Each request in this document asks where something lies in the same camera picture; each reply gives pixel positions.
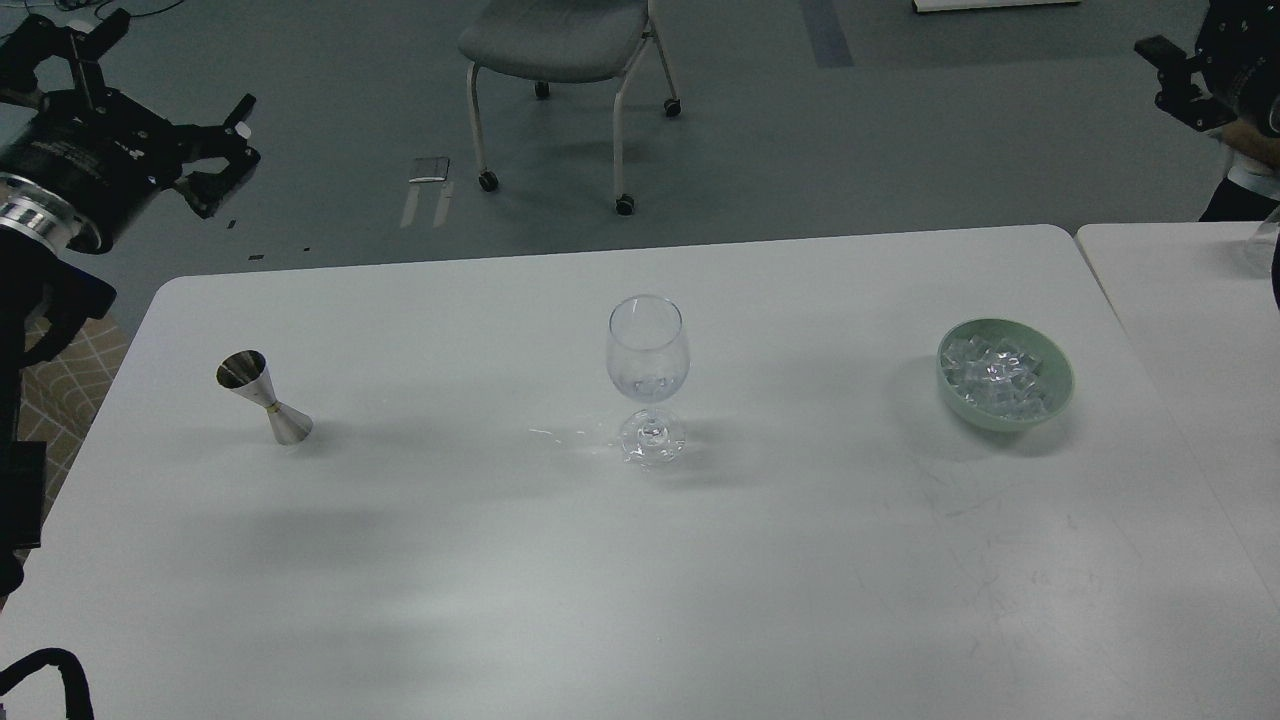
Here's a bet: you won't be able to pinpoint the grey office chair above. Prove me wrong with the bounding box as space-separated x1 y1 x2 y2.
458 1 684 217

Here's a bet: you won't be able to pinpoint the black floor cables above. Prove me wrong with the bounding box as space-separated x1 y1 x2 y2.
50 0 187 20

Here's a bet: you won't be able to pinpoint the steel double jigger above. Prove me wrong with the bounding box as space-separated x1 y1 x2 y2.
215 350 314 446

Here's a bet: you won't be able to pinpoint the clear wine glass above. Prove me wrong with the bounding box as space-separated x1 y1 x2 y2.
605 293 691 466

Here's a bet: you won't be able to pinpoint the green bowl of ice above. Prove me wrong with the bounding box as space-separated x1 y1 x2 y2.
934 318 1076 433

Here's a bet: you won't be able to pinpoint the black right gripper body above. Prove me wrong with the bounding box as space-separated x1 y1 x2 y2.
1196 1 1279 138

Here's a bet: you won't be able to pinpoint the metal floor plate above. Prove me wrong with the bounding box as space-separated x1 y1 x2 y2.
407 156 451 184

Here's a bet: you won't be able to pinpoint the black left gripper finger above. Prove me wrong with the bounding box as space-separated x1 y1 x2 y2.
1 9 133 117
170 94 262 222

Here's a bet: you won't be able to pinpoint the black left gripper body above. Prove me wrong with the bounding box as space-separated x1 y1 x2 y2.
3 90 189 254

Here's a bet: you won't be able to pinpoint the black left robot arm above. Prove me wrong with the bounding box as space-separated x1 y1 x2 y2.
1 9 261 597

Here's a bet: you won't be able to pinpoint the person in white shirt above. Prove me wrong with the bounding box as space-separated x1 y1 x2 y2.
1198 119 1279 222

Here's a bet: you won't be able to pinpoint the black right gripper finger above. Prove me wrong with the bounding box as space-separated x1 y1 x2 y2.
1134 35 1236 133

